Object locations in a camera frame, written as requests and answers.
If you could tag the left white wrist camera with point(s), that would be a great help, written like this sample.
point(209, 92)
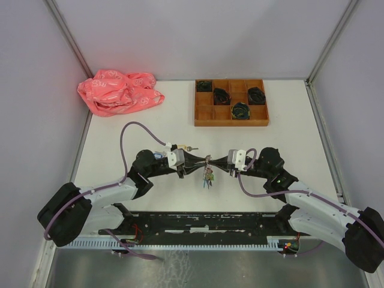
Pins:
point(175, 156)

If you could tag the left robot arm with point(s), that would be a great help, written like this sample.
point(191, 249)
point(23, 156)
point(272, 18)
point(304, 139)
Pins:
point(75, 211)

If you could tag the blue tag key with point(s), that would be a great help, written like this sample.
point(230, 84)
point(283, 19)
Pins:
point(159, 155)

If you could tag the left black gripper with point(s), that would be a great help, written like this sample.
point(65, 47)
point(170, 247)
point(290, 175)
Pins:
point(191, 160)

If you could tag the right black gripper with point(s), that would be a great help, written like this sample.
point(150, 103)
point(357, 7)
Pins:
point(224, 161)

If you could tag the blue yellow rolled band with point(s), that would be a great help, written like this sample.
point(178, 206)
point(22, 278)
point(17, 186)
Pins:
point(240, 111)

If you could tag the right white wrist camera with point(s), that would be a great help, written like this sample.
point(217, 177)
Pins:
point(236, 156)

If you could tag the grey cable duct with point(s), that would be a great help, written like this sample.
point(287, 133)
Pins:
point(109, 243)

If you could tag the yellow tag key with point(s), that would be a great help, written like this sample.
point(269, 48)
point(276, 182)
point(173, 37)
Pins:
point(187, 148)

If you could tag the black rolled band right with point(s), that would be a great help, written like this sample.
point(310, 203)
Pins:
point(256, 96)

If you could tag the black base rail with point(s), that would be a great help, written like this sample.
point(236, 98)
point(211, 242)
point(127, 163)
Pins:
point(183, 225)

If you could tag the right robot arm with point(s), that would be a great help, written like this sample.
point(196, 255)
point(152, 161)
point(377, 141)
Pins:
point(357, 233)

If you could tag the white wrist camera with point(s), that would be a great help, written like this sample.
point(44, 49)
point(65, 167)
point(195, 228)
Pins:
point(236, 156)
point(175, 156)

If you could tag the wooden compartment tray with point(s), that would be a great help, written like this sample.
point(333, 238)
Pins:
point(206, 114)

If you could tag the metal key organiser disc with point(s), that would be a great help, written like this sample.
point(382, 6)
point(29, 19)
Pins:
point(208, 175)

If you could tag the pink plastic bag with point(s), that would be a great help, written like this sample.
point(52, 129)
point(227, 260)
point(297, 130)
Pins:
point(111, 93)

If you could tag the black rolled band top-left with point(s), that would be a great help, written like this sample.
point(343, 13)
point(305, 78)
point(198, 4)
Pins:
point(204, 86)

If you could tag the black rolled band centre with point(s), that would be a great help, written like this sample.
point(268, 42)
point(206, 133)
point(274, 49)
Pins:
point(221, 97)

